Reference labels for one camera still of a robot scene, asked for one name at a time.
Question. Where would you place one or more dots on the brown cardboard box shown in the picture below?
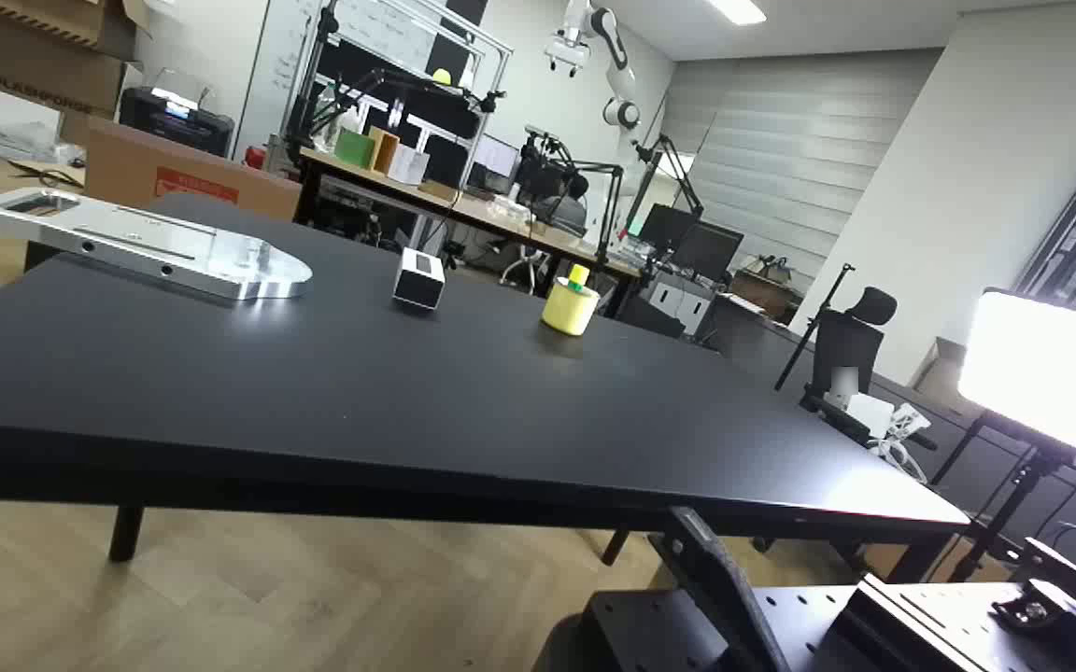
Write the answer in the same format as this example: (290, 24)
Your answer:
(184, 171)

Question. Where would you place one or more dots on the green box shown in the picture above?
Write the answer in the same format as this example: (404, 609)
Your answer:
(352, 145)

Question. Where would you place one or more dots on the black office chair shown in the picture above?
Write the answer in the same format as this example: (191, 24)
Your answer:
(845, 342)

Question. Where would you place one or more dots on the bright light panel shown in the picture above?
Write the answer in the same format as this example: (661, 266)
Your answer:
(1048, 373)

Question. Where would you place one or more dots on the long ceiling light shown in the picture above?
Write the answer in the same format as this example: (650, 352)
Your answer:
(736, 8)

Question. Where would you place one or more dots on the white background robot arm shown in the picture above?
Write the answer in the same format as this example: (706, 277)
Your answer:
(605, 41)

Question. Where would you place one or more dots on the black computer monitor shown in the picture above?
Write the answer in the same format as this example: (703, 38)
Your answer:
(688, 242)

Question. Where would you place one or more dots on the long wooden desk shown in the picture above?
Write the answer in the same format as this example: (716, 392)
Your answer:
(465, 205)

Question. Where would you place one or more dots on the black shelf rack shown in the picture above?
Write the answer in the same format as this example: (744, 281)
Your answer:
(393, 77)

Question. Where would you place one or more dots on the yellow tennis ball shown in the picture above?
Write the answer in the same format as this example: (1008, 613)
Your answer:
(440, 77)

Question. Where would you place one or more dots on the small red object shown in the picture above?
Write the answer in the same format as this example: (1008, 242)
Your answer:
(254, 159)

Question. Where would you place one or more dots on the black tripod pole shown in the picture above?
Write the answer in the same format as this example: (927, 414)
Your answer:
(817, 327)

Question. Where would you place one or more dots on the small white black box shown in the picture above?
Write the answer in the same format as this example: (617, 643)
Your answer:
(416, 277)

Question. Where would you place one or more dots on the yellow cup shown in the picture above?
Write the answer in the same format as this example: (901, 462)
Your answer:
(569, 308)

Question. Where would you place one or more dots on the black printer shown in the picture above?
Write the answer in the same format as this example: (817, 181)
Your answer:
(171, 119)

